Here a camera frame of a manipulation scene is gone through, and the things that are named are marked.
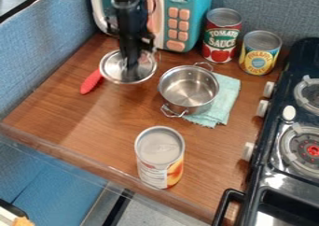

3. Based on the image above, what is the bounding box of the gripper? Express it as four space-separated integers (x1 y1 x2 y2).
103 14 159 78

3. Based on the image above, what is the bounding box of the silver pot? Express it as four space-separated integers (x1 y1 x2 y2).
157 61 221 119

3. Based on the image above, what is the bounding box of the red toy pepper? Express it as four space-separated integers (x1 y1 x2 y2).
78 68 105 96

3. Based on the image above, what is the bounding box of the toy microwave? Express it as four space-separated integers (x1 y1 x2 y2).
88 0 215 53

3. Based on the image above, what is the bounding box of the red tomato can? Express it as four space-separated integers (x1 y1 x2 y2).
201 7 244 64

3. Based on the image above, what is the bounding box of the white and orange can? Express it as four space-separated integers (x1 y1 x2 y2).
132 125 187 191

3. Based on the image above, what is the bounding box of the teal cloth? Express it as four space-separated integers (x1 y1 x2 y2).
180 72 243 129

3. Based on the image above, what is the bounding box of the yellow pineapple can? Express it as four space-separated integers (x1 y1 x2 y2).
238 29 284 77

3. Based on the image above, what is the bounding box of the toy stove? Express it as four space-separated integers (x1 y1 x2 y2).
210 36 319 226

